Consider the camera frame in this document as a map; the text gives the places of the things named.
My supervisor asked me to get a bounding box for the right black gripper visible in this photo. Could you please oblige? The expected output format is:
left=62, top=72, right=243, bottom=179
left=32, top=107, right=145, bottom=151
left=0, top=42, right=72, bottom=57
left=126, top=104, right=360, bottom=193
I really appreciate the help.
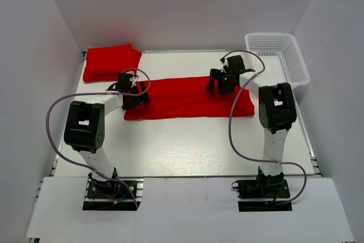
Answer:
left=206, top=68, right=235, bottom=93

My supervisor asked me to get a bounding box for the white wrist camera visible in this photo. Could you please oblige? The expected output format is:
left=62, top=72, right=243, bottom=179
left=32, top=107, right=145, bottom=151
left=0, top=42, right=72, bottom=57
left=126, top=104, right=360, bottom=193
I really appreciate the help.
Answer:
left=220, top=57, right=229, bottom=67
left=128, top=72, right=139, bottom=84

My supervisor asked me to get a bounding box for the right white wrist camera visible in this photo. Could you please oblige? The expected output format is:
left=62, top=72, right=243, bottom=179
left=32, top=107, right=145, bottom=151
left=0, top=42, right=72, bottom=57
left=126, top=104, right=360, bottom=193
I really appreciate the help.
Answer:
left=220, top=57, right=229, bottom=67

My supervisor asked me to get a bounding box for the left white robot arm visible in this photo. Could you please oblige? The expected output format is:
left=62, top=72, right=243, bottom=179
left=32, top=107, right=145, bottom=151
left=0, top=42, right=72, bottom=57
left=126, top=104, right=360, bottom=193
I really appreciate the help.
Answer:
left=64, top=72, right=150, bottom=197

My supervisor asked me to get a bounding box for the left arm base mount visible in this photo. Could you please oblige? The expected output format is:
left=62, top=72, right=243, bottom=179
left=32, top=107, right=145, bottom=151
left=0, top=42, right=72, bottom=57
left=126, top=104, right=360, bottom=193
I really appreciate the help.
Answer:
left=82, top=179, right=143, bottom=211

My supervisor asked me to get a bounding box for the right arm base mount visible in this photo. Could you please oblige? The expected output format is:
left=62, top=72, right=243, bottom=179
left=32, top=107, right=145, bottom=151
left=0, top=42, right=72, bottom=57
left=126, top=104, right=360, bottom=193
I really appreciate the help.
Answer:
left=231, top=179, right=292, bottom=212

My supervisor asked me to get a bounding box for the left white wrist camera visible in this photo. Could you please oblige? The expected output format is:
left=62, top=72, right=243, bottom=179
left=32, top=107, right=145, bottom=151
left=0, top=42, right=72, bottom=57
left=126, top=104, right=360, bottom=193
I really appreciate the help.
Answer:
left=128, top=72, right=139, bottom=84

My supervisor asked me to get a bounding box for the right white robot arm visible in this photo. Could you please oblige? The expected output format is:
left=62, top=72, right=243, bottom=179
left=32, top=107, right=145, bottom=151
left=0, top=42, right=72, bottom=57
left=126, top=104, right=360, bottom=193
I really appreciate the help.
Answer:
left=206, top=55, right=297, bottom=197

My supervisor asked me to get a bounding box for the folded red t shirt stack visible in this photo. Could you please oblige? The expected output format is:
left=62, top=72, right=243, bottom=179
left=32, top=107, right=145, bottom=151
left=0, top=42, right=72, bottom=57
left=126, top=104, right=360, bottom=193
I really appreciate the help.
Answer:
left=82, top=44, right=142, bottom=83

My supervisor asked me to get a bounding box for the white plastic basket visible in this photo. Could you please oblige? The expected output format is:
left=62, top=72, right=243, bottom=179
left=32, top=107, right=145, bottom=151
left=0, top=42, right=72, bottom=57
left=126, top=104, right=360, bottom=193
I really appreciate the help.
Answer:
left=245, top=32, right=310, bottom=89

